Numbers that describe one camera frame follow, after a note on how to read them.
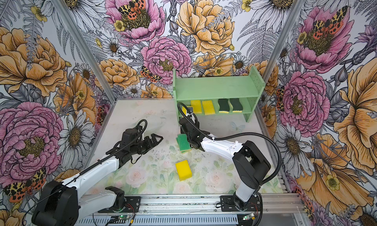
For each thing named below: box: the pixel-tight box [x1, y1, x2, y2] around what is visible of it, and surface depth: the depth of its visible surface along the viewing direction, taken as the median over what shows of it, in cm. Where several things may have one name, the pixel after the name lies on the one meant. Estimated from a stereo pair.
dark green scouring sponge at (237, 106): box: [229, 98, 243, 113], surface depth 102 cm
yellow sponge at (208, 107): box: [202, 100, 216, 115], surface depth 101 cm
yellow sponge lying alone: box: [175, 159, 193, 182], surface depth 84 cm
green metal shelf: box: [172, 65, 266, 125], surface depth 104 cm
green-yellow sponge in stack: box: [176, 143, 192, 154], surface depth 93 cm
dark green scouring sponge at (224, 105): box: [217, 98, 230, 114], surface depth 101 cm
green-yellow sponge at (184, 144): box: [177, 133, 192, 152], surface depth 93 cm
